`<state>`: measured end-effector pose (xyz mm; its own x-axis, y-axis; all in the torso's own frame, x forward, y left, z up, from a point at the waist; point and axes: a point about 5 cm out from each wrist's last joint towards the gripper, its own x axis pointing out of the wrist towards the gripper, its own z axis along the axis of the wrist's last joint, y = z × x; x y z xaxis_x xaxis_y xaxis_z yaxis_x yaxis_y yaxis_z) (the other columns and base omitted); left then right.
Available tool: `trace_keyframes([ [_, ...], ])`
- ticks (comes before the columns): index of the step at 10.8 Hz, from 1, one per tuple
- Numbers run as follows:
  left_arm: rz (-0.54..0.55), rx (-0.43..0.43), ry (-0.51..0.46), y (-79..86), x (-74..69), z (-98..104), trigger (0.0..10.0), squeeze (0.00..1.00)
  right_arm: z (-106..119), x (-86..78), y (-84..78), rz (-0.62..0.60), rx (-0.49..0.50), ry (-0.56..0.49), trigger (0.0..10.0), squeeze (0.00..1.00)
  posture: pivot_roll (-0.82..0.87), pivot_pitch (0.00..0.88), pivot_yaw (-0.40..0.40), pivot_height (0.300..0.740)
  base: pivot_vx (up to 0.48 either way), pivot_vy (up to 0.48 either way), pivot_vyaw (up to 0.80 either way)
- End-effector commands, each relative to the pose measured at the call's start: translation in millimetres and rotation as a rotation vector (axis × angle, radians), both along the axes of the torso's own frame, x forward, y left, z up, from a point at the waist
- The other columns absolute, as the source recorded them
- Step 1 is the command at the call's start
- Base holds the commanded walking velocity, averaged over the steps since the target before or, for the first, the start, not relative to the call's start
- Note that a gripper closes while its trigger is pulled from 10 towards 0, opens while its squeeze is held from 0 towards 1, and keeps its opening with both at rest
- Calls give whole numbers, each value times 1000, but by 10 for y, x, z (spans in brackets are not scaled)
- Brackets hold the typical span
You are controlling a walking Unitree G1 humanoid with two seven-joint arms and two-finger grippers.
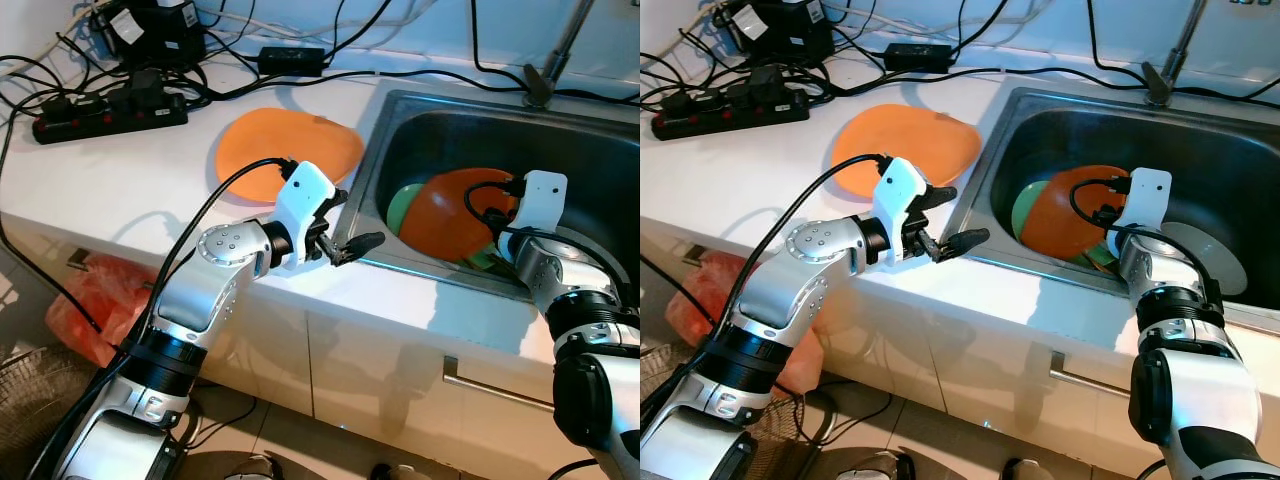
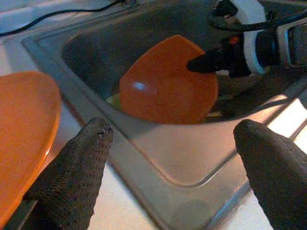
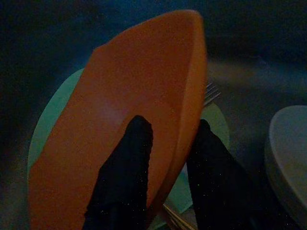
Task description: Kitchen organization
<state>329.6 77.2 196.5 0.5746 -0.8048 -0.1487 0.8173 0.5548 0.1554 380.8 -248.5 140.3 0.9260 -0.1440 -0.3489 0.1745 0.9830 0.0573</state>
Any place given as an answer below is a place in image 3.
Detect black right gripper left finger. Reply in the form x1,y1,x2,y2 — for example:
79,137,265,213
83,116,154,230

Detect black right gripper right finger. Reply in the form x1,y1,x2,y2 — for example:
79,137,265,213
187,119,281,230

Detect metal fork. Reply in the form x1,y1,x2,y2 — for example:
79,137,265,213
163,81,223,230

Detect orange plastic bowl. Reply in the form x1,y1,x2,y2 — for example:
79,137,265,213
27,9,208,230

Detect grey bowl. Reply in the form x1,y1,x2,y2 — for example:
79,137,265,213
263,105,307,226

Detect green plate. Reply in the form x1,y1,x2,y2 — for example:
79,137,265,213
27,68,231,228

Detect stainless steel sink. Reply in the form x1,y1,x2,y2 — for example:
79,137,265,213
0,0,307,230

